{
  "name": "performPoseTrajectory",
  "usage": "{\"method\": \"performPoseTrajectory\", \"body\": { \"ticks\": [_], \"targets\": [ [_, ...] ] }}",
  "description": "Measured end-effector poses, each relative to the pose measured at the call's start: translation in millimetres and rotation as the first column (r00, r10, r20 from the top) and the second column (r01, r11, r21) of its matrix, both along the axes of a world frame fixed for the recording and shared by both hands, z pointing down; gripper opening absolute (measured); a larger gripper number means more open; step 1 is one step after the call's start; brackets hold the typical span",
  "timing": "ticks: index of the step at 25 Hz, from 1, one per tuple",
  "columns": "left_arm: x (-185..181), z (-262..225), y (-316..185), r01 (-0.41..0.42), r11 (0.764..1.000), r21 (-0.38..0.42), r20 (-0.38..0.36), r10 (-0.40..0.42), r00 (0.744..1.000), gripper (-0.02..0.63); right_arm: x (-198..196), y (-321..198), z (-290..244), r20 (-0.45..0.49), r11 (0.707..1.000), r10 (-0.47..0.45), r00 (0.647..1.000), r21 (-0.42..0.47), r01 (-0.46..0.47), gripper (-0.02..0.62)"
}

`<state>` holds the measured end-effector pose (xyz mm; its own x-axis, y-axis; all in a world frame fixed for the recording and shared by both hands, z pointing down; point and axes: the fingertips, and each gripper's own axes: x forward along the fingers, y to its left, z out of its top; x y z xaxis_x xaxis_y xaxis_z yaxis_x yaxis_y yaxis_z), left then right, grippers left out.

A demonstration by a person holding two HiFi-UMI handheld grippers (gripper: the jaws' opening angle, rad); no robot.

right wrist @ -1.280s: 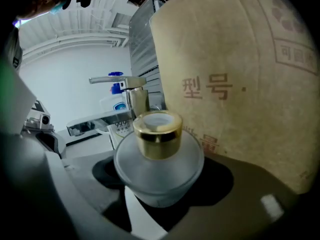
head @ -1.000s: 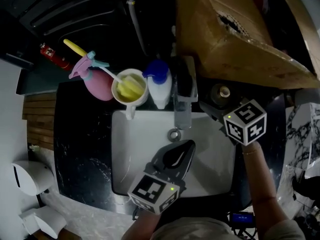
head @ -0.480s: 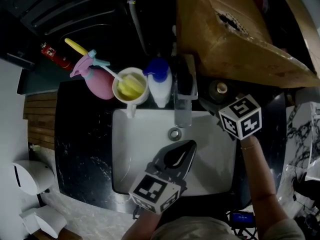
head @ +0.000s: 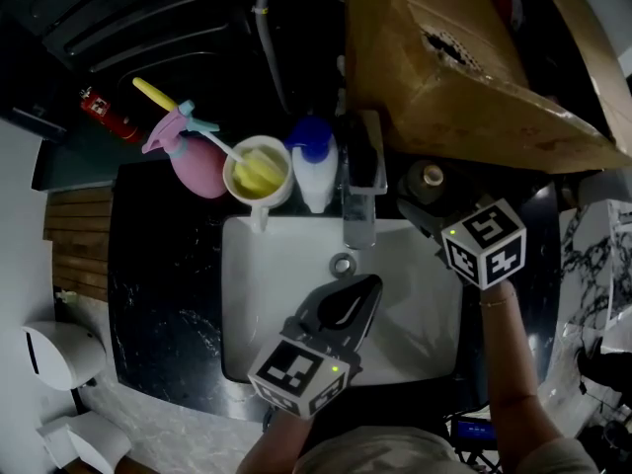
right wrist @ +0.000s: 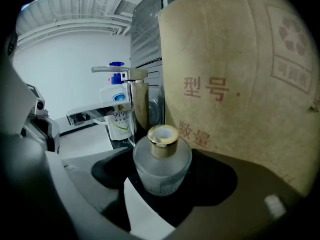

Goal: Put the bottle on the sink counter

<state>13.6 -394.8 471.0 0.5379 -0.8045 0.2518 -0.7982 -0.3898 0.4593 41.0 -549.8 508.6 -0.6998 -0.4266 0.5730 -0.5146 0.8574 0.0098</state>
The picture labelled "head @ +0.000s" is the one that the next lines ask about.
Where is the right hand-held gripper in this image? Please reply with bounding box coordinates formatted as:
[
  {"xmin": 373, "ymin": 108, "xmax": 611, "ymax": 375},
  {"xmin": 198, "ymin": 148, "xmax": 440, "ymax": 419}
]
[{"xmin": 396, "ymin": 194, "xmax": 528, "ymax": 291}]

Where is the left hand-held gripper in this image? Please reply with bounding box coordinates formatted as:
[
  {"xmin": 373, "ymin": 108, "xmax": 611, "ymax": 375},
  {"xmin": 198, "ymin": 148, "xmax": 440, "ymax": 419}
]
[{"xmin": 246, "ymin": 273, "xmax": 385, "ymax": 421}]

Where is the frosted bottle with gold cap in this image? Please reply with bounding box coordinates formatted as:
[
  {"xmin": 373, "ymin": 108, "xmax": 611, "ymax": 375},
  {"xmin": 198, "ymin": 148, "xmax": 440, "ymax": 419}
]
[{"xmin": 401, "ymin": 159, "xmax": 449, "ymax": 202}]

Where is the person's left forearm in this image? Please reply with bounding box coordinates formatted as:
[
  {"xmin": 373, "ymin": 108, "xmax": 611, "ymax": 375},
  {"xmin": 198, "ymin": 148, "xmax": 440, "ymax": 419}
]
[{"xmin": 238, "ymin": 406, "xmax": 318, "ymax": 474}]

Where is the person's right forearm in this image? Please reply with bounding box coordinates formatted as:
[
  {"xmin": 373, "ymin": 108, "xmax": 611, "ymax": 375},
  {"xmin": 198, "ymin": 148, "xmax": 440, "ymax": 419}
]
[{"xmin": 477, "ymin": 278, "xmax": 565, "ymax": 461}]

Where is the white sink basin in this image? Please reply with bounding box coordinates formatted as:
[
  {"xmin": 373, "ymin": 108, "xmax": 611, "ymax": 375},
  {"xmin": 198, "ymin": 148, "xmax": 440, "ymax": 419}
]
[{"xmin": 219, "ymin": 213, "xmax": 464, "ymax": 387}]

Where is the white bottle blue cap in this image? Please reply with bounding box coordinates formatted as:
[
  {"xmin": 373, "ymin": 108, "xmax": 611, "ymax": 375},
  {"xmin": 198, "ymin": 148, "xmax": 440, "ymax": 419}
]
[{"xmin": 282, "ymin": 115, "xmax": 341, "ymax": 215}]

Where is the black marble vanity counter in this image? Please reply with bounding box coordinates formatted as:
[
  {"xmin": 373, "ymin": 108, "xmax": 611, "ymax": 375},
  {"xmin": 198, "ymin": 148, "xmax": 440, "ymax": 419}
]
[{"xmin": 107, "ymin": 158, "xmax": 563, "ymax": 425}]

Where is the pink spray bottle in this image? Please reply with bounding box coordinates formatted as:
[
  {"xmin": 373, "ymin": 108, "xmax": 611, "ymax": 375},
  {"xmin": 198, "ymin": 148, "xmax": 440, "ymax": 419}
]
[{"xmin": 140, "ymin": 99, "xmax": 229, "ymax": 200}]

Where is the chrome faucet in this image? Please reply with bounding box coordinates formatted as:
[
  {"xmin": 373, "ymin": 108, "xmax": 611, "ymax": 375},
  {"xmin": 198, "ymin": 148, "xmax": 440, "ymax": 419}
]
[{"xmin": 339, "ymin": 109, "xmax": 389, "ymax": 251}]

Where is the brown cardboard box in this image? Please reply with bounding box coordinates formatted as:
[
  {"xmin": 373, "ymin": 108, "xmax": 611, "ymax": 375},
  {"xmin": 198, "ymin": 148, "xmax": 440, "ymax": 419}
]
[{"xmin": 343, "ymin": 0, "xmax": 632, "ymax": 175}]

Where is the white cup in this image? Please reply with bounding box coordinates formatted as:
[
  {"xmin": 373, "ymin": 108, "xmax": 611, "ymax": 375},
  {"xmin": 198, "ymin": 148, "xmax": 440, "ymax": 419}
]
[{"xmin": 222, "ymin": 134, "xmax": 296, "ymax": 235}]

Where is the person's light shirt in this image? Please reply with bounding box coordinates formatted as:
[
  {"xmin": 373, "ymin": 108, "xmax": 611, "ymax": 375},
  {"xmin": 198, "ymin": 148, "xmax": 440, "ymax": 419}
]
[{"xmin": 294, "ymin": 425, "xmax": 604, "ymax": 474}]

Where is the black device with blue screen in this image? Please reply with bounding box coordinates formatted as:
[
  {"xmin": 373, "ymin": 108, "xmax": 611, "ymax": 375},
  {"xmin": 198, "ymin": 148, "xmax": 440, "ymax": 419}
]
[{"xmin": 449, "ymin": 414, "xmax": 498, "ymax": 447}]

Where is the white marble cabinet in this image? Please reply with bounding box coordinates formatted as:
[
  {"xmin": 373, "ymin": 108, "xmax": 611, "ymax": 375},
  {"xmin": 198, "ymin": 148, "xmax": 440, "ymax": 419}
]
[{"xmin": 559, "ymin": 197, "xmax": 632, "ymax": 331}]

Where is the wooden step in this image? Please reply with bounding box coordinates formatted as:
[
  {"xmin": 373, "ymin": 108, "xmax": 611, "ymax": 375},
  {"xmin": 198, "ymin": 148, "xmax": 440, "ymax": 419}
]
[{"xmin": 42, "ymin": 187, "xmax": 115, "ymax": 303}]

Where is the yellow sponge brush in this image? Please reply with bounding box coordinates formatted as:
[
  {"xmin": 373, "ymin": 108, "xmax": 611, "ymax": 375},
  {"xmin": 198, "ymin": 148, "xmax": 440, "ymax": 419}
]
[{"xmin": 131, "ymin": 76, "xmax": 290, "ymax": 199}]

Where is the white appliance with black stripe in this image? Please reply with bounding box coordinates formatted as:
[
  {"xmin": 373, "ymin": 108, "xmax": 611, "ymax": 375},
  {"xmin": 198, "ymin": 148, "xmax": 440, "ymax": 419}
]
[{"xmin": 21, "ymin": 320, "xmax": 109, "ymax": 392}]

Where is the white plastic container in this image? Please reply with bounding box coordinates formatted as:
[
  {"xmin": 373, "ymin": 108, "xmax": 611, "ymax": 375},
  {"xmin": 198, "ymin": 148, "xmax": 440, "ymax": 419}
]
[{"xmin": 36, "ymin": 409, "xmax": 133, "ymax": 474}]

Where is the red fire extinguisher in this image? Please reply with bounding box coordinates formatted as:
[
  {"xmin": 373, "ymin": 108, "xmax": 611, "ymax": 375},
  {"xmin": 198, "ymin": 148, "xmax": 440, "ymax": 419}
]
[{"xmin": 79, "ymin": 86, "xmax": 145, "ymax": 145}]

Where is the grey hose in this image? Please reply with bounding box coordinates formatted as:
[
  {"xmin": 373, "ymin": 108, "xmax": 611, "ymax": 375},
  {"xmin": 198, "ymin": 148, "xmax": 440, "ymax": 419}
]
[{"xmin": 253, "ymin": 0, "xmax": 293, "ymax": 114}]

